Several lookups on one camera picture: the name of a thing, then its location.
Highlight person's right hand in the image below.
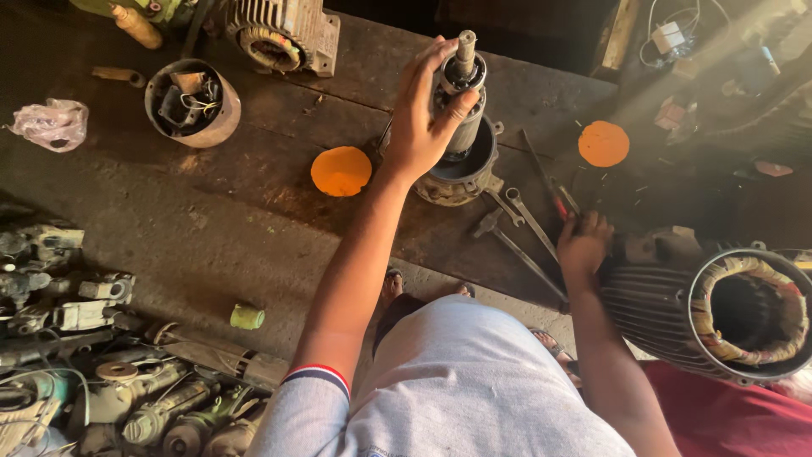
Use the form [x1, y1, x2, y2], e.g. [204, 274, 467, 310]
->
[557, 211, 615, 297]

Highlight person's left hand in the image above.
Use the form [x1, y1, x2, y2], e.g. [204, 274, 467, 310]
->
[382, 37, 482, 186]

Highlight large finned motor stator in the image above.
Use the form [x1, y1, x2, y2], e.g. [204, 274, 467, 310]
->
[599, 226, 812, 388]

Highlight grey motor rotor with shaft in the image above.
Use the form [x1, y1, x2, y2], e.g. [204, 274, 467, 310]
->
[431, 29, 488, 161]

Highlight long steel hammer-head tool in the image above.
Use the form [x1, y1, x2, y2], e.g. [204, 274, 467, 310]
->
[472, 208, 571, 305]

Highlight orange round disc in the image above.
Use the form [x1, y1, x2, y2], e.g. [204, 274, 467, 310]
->
[310, 146, 373, 198]
[577, 120, 631, 168]

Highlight short steel wrench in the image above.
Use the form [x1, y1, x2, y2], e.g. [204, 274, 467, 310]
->
[483, 189, 527, 229]

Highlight round metal motor end housing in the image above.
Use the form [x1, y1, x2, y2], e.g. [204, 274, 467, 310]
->
[378, 116, 507, 208]

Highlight small pink box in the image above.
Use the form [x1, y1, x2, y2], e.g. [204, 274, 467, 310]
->
[653, 95, 690, 132]

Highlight wooden plank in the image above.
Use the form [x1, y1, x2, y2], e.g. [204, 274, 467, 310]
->
[593, 0, 642, 77]

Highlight flat pink piece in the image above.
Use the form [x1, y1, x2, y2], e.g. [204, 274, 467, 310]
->
[753, 160, 794, 179]

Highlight person's left foot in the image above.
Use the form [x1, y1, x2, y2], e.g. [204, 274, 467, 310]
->
[380, 267, 406, 307]

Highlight person's grey shirt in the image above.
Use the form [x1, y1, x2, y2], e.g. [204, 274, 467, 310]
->
[246, 295, 639, 457]

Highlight red cloth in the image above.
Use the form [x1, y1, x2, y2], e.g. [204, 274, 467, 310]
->
[641, 360, 812, 457]

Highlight small green roll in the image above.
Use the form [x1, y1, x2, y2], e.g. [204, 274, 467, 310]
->
[229, 303, 266, 331]

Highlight small grey motor stator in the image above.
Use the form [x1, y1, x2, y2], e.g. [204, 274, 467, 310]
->
[225, 0, 342, 79]

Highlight round metal can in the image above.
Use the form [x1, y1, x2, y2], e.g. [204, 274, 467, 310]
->
[144, 58, 242, 150]

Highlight green machine body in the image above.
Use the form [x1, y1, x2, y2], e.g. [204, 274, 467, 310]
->
[69, 0, 192, 28]

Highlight small wooden piece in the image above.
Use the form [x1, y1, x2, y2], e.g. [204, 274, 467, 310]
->
[91, 66, 147, 89]

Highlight heap of old power tools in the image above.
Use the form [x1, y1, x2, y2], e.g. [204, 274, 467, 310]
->
[0, 219, 290, 457]

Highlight pink plastic bag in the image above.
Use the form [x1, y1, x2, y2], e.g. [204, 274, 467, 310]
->
[4, 98, 90, 154]

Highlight red handled screwdriver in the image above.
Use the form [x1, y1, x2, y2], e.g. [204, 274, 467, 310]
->
[521, 127, 573, 223]

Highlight long steel ring wrench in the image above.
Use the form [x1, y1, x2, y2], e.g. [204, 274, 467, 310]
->
[505, 187, 563, 265]

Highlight white charger with cable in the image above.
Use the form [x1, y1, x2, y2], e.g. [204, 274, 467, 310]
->
[639, 0, 732, 69]

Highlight black electrical parts with wires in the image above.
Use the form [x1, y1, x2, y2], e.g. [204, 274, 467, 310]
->
[154, 71, 223, 131]

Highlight wooden tool handle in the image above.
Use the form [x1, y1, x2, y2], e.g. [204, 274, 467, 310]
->
[107, 2, 165, 51]

